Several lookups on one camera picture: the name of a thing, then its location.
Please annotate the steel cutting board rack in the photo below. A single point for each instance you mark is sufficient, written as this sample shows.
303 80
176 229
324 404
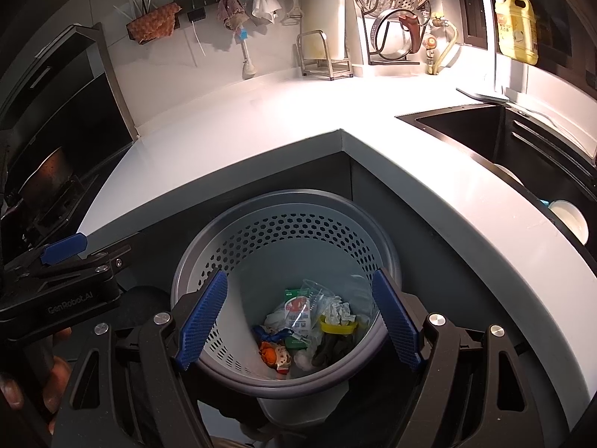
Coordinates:
322 71

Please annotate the crumpled white tissue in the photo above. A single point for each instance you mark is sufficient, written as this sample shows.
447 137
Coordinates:
274 322

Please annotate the person's left hand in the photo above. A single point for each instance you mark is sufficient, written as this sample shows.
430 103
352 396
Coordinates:
58 378

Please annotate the yellow detergent bottle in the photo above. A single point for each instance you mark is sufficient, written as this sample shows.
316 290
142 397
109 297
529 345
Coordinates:
517 28

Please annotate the white paper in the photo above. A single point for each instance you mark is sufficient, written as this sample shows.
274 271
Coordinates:
339 310

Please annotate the white cutting board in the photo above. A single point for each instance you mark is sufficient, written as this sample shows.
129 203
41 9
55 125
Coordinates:
326 9

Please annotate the white hanging brush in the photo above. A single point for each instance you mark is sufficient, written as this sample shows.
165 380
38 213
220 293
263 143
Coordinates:
247 63

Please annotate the pinkish hanging rag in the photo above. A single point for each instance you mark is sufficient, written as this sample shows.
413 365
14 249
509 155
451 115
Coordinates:
232 11

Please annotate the steel faucet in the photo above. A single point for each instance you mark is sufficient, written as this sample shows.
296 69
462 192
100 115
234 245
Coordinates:
482 94

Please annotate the brown wok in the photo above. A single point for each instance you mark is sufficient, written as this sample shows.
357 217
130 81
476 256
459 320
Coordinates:
49 177

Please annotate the grey perforated waste bin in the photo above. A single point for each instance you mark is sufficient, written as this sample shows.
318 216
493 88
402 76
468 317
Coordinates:
289 224

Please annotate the green milk carton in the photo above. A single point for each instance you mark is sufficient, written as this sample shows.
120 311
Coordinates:
294 339

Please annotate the blue plastic scrap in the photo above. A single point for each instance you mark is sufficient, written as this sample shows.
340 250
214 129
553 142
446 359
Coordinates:
273 333

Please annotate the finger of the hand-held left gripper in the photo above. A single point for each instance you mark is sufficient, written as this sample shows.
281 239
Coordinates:
93 261
63 247

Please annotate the hanging peeler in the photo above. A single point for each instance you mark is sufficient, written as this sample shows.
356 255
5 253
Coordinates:
293 9

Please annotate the brown dish cloth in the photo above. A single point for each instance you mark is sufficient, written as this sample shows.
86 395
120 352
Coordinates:
154 21

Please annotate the clear plastic cup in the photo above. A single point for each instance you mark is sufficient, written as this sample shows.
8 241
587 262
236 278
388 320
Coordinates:
312 289

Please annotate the clear plastic wrap ball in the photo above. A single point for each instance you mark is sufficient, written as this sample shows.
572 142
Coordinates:
304 360

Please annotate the black kitchen sink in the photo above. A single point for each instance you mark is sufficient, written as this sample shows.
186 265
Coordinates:
471 126

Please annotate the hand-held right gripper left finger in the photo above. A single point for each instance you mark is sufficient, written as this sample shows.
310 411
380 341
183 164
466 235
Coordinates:
203 322

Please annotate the window frame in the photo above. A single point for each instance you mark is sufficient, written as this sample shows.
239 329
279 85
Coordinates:
471 4

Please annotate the white bowl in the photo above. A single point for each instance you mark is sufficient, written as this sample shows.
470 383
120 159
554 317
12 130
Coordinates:
569 219

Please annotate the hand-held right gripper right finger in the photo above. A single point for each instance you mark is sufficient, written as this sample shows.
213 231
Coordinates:
396 324

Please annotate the black integrated stove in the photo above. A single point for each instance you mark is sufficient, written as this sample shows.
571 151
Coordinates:
60 102

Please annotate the white hanging cloth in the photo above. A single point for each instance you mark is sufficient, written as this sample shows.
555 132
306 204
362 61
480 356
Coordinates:
267 4

